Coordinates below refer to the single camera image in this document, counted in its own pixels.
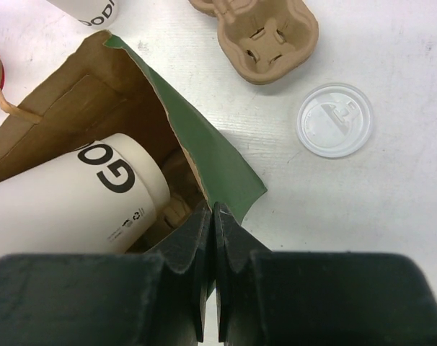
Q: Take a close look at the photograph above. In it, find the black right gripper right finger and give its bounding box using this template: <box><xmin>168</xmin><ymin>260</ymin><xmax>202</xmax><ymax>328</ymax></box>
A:
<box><xmin>213</xmin><ymin>203</ymin><xmax>437</xmax><ymax>345</ymax></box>

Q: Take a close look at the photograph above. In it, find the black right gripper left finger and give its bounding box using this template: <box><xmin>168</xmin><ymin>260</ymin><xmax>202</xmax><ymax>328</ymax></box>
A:
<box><xmin>0</xmin><ymin>203</ymin><xmax>211</xmax><ymax>345</ymax></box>

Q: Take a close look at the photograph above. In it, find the white paper coffee cup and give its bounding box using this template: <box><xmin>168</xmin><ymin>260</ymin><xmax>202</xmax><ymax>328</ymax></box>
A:
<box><xmin>0</xmin><ymin>133</ymin><xmax>170</xmax><ymax>257</ymax></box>

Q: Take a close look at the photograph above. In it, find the brown pulp cup carrier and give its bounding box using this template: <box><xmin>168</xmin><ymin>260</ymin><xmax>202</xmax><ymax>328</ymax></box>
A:
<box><xmin>156</xmin><ymin>151</ymin><xmax>205</xmax><ymax>231</ymax></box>

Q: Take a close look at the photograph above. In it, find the green brown paper bag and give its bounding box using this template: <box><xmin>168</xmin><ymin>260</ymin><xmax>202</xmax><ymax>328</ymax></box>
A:
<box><xmin>0</xmin><ymin>30</ymin><xmax>269</xmax><ymax>253</ymax></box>

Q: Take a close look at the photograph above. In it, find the flat white plastic lid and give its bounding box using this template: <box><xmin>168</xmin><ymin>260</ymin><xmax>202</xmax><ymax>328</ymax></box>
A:
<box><xmin>294</xmin><ymin>83</ymin><xmax>374</xmax><ymax>159</ymax></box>

